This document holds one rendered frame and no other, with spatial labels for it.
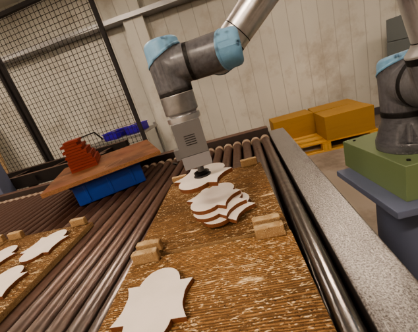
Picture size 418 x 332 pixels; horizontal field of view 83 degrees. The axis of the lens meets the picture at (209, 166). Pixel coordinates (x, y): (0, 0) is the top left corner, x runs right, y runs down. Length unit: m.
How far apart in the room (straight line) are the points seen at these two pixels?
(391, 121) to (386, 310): 0.46
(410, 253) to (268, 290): 0.54
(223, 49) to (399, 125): 0.46
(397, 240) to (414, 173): 0.24
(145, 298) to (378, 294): 0.35
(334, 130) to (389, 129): 2.73
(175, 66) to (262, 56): 3.68
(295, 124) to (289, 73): 0.91
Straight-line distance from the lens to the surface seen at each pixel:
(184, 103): 0.51
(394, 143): 0.74
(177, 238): 0.59
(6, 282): 0.82
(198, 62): 0.50
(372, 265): 0.48
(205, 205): 0.59
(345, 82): 4.60
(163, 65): 0.51
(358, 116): 3.53
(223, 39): 0.50
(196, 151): 0.52
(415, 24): 0.59
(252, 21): 0.63
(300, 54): 4.31
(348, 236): 0.53
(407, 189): 0.70
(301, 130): 3.80
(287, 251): 0.47
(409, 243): 0.86
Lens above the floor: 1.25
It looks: 18 degrees down
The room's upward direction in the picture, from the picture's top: 17 degrees counter-clockwise
